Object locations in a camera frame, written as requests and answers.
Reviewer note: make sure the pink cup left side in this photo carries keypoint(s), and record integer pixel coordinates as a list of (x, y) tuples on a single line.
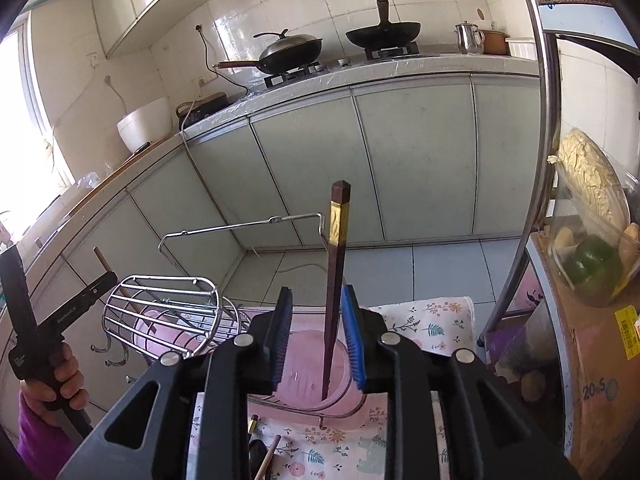
[(153, 336)]

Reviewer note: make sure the pink cup right side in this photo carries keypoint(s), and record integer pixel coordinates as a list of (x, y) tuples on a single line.
[(302, 376)]

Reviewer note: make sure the green bell pepper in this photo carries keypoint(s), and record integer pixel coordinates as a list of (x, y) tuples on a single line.
[(594, 270)]

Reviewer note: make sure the kitchen counter cabinets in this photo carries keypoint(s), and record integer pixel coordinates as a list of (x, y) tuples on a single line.
[(436, 150)]

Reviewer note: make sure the black appliance on counter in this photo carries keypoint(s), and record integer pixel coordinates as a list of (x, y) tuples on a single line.
[(189, 113)]

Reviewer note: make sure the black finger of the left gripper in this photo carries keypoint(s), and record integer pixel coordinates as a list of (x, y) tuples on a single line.
[(67, 314)]

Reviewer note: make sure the clear plastic container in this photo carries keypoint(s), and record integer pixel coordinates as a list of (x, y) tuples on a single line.
[(572, 221)]

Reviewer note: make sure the pink drip tray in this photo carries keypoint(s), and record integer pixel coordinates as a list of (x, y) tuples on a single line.
[(351, 412)]

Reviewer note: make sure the black plastic spoon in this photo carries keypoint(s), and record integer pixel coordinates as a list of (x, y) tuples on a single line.
[(257, 452)]

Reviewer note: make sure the upper wall cabinets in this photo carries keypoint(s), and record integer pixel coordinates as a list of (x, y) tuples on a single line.
[(126, 26)]

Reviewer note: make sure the floral bear tablecloth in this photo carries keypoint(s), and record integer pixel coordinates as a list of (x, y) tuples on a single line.
[(441, 325)]

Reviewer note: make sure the gas stove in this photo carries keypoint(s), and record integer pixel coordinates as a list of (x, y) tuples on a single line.
[(317, 68)]

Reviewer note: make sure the white rice cooker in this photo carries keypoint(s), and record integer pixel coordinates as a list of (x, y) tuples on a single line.
[(146, 124)]

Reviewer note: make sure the brown pot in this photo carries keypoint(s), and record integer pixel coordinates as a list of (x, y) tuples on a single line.
[(495, 42)]

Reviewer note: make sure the pink cup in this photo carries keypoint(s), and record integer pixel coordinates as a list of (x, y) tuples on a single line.
[(302, 376), (153, 336)]

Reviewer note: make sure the dark chopstick with gold band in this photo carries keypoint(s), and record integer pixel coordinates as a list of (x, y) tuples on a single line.
[(337, 236)]

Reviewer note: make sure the purple sleeve forearm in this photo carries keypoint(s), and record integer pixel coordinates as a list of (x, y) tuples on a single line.
[(45, 449)]

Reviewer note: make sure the napa cabbage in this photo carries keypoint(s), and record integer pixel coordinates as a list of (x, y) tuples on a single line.
[(591, 176)]

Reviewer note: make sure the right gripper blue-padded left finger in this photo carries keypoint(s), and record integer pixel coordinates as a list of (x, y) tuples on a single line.
[(271, 331)]

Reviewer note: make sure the black wok with handle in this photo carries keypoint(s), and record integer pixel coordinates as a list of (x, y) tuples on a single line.
[(385, 34)]

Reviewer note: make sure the cardboard box on shelf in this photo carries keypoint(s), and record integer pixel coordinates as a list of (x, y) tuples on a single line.
[(600, 383)]

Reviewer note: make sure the black wok with lid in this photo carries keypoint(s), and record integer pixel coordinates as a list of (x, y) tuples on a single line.
[(286, 53)]

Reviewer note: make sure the steel kettle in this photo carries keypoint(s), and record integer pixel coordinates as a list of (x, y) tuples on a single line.
[(471, 40)]

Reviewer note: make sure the metal wire utensil rack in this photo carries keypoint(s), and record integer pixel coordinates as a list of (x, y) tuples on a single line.
[(196, 301)]

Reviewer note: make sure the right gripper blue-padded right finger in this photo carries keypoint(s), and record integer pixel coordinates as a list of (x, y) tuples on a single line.
[(370, 362)]

